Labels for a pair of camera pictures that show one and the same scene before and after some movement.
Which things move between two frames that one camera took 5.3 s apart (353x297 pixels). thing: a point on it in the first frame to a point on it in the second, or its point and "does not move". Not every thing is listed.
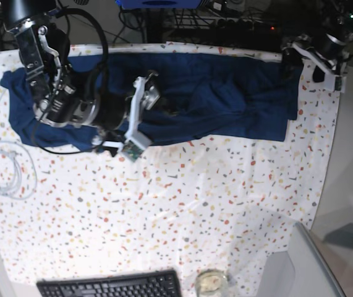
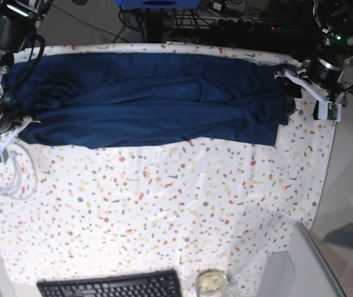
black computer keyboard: [164, 283] does not move
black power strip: [242, 24] does not move
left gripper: [111, 110] to [10, 112]
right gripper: [329, 47] to [324, 74]
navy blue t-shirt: [204, 98] does not move
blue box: [159, 4] does not move
